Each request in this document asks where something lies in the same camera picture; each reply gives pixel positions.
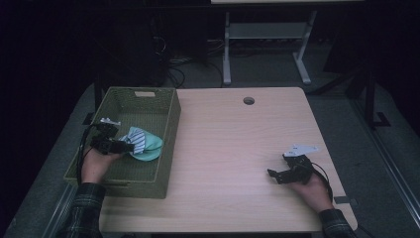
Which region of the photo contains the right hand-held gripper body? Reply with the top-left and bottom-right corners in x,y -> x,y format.
282,144 -> 321,184

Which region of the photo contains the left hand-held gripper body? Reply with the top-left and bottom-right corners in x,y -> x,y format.
89,117 -> 122,156

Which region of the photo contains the mint green striped bib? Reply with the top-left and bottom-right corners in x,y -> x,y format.
118,126 -> 164,163

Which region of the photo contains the green woven basket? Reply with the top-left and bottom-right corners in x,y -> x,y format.
63,86 -> 182,199

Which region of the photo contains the person's left hand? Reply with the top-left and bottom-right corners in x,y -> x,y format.
80,148 -> 122,183

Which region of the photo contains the person's right hand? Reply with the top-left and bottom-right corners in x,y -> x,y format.
288,174 -> 335,214

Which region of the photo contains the grey tape strip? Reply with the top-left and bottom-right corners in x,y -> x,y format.
333,195 -> 359,206

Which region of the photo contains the black metal stand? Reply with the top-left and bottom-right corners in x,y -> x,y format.
310,65 -> 391,131

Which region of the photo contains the white metal stand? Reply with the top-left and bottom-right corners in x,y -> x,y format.
222,10 -> 317,86

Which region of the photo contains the right hand-held gripper black cable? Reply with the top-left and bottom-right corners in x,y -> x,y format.
309,161 -> 333,200

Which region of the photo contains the black metal post with bracket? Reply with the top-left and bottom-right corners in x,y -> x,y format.
81,74 -> 103,127

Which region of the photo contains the metal floor rail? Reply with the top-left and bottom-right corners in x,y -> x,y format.
350,98 -> 420,229
41,182 -> 80,238

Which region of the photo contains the bundle of floor cables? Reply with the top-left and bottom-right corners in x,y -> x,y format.
166,57 -> 224,89

